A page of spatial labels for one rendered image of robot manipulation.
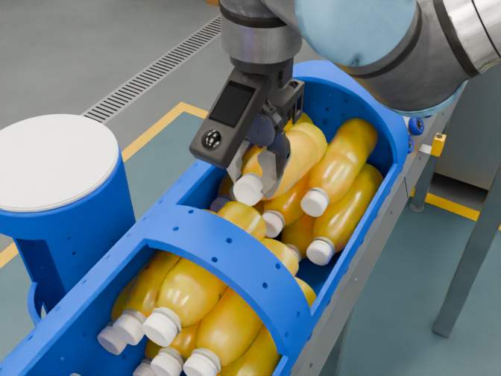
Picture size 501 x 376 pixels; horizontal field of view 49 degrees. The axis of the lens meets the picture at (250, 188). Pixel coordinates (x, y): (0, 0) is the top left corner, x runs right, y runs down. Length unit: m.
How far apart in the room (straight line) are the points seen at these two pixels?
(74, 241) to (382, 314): 1.32
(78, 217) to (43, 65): 2.53
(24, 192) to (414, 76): 0.74
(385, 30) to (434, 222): 2.03
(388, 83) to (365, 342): 1.57
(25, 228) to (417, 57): 0.76
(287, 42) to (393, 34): 0.15
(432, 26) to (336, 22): 0.13
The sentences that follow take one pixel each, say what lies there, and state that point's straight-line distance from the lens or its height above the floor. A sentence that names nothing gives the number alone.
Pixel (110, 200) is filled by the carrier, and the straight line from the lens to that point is 1.09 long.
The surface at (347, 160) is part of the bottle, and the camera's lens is 0.91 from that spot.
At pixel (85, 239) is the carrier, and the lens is 1.10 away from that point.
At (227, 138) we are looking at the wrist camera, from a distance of 0.61.
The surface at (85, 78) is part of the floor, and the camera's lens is 3.33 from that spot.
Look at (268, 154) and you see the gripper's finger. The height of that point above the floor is 1.28.
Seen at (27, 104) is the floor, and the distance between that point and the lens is 3.22.
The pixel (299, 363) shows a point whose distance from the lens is 0.92.
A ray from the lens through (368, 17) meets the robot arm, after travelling 0.46.
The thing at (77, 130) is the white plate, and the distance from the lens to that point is 1.18.
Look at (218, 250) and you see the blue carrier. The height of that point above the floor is 1.23.
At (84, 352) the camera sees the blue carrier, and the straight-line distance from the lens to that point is 0.82.
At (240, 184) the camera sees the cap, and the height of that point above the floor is 1.22.
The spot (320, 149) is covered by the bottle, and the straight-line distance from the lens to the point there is 0.87.
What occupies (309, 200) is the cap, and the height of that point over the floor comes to 1.12.
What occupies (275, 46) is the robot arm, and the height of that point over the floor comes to 1.44.
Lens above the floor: 1.73
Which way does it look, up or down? 44 degrees down
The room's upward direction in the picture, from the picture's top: straight up
